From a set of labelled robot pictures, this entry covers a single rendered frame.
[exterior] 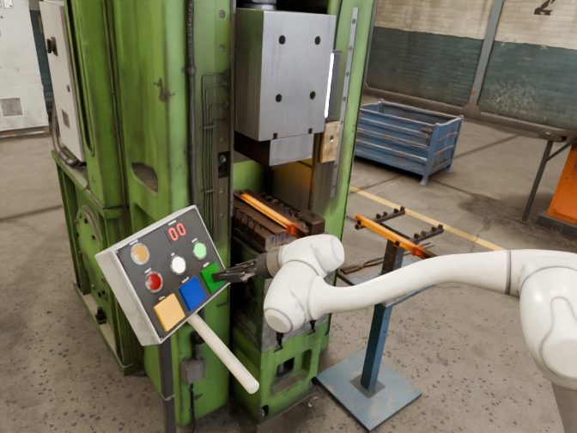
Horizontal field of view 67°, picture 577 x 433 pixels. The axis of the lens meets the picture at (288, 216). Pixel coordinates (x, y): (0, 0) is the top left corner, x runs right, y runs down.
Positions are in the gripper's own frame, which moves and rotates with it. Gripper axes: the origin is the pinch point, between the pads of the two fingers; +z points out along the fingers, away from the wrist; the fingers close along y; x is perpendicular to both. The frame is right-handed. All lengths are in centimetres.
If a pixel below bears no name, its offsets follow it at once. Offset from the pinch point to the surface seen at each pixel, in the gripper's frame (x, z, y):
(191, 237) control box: 14.4, 4.2, -0.9
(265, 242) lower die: -3.5, 7.2, 35.5
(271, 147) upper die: 29.1, -11.9, 35.9
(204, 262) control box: 5.5, 4.2, -0.2
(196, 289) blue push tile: 0.5, 3.5, -8.7
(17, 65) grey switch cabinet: 230, 426, 263
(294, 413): -94, 42, 46
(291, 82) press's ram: 46, -25, 42
